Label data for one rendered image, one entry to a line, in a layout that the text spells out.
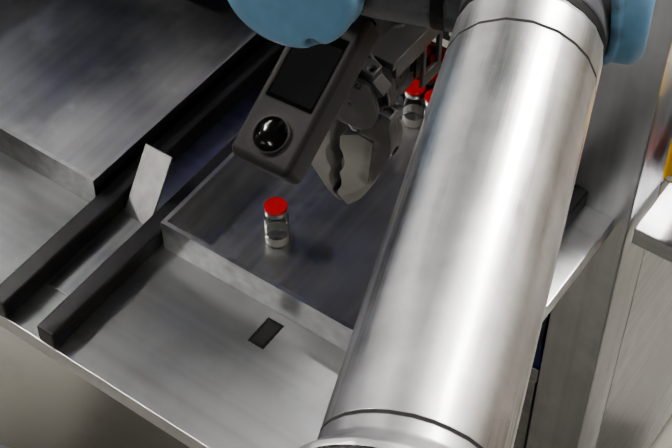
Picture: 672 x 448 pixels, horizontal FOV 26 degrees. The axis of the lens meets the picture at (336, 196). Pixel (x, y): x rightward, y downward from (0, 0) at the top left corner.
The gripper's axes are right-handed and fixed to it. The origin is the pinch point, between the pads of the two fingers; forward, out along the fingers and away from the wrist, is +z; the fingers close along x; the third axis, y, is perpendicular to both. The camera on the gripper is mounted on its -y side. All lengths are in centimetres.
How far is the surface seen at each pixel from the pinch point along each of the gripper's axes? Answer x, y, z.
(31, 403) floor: 70, 17, 110
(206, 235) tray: 17.7, 4.6, 21.4
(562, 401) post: -10, 28, 52
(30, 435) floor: 66, 13, 110
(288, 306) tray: 6.3, 1.5, 19.8
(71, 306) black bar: 21.0, -9.2, 19.6
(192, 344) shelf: 11.3, -5.3, 21.6
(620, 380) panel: -12, 37, 57
